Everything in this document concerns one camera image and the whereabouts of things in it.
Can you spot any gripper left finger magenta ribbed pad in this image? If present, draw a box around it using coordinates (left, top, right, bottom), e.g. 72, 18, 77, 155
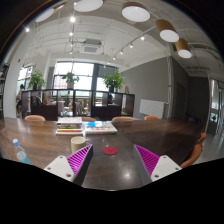
43, 143, 94, 187

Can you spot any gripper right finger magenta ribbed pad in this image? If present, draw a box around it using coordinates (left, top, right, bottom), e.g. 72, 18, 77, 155
133, 144, 183, 186

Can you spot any clear water bottle blue cap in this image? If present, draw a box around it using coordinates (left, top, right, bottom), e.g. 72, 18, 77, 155
13, 139, 30, 165

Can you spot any cream ceramic mug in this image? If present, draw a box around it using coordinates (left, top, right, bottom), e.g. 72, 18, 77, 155
71, 136, 90, 152

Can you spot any red round coaster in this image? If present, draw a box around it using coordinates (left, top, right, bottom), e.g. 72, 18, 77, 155
103, 147, 117, 155

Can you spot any stack of books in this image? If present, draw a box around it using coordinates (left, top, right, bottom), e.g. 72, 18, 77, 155
56, 117, 83, 135

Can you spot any open magazine on table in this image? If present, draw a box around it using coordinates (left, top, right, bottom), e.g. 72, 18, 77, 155
84, 121, 117, 134

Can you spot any orange chair far right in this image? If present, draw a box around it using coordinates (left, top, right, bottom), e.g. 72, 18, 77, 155
144, 116, 159, 120

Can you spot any orange chair behind books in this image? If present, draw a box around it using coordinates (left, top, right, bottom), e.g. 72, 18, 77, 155
82, 117, 96, 122

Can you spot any orange chair right side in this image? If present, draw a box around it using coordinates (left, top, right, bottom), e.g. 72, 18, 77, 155
180, 132, 206, 168

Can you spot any white whiteboard panel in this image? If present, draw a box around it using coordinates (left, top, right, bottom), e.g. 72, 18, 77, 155
139, 99, 165, 119

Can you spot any orange chair far middle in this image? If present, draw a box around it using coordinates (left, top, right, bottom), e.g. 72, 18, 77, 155
112, 116, 135, 122

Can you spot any orange chair far left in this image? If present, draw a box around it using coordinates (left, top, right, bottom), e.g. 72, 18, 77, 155
25, 115, 46, 121

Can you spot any dark shelf divider unit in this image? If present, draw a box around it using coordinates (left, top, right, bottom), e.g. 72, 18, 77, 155
21, 89, 135, 121

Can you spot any middle potted plant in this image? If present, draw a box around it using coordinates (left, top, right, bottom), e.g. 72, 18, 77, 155
63, 72, 79, 89

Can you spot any potted plant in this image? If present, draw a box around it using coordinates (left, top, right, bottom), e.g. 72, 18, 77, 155
28, 69, 45, 90
63, 72, 79, 89
103, 72, 124, 92

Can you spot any right potted plant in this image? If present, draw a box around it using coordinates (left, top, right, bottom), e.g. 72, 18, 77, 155
103, 72, 124, 92

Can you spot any left potted plant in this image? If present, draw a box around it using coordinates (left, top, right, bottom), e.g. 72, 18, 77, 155
28, 69, 45, 90

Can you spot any ceiling air conditioner unit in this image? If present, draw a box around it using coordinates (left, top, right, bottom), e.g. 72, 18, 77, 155
80, 39, 102, 54

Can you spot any round pendant lamp far right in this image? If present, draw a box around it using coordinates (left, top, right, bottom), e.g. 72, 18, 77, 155
175, 38, 192, 59

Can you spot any round pendant lamp left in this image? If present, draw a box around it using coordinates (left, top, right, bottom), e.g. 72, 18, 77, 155
36, 8, 54, 23

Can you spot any round pendant lamp top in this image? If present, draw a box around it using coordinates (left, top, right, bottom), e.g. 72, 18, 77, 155
74, 0, 103, 12

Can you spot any bookshelf at left wall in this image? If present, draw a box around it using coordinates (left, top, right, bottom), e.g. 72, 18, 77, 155
0, 63, 9, 120

